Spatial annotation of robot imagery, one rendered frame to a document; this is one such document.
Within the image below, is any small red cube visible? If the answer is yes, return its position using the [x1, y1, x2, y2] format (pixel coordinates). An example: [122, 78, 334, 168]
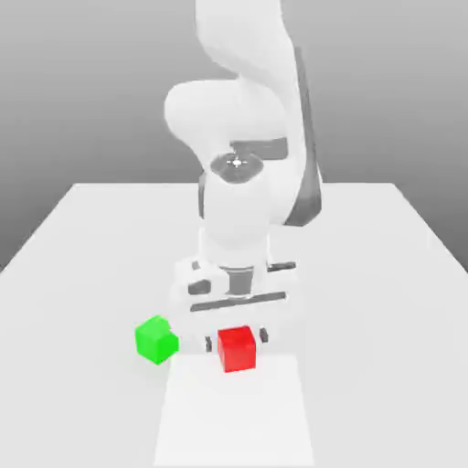
[217, 324, 258, 374]

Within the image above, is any small green cube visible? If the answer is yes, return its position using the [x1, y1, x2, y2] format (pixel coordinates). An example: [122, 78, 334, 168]
[133, 314, 180, 367]

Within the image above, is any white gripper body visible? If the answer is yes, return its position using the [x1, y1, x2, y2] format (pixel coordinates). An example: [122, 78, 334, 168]
[179, 287, 299, 336]

